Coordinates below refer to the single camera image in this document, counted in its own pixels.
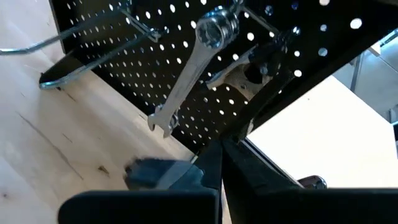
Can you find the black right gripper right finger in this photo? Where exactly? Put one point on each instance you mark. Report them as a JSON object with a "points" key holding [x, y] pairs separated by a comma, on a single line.
{"points": [[264, 205]]}

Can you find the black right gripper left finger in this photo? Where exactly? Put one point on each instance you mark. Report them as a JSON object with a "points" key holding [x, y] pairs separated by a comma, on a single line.
{"points": [[140, 208]]}

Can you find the metal spring clamp black tips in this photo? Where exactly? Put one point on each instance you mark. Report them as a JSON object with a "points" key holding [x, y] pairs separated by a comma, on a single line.
{"points": [[262, 57]]}

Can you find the chrome combination wrench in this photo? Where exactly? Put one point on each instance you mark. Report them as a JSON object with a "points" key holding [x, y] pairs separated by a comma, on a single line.
{"points": [[175, 122], [189, 71]]}

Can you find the black perforated metal pegboard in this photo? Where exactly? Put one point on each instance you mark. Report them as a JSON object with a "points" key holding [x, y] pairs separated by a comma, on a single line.
{"points": [[342, 40]]}

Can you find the double prong metal hook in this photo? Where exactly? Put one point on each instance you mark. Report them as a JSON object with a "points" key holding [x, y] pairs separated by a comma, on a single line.
{"points": [[258, 18]]}

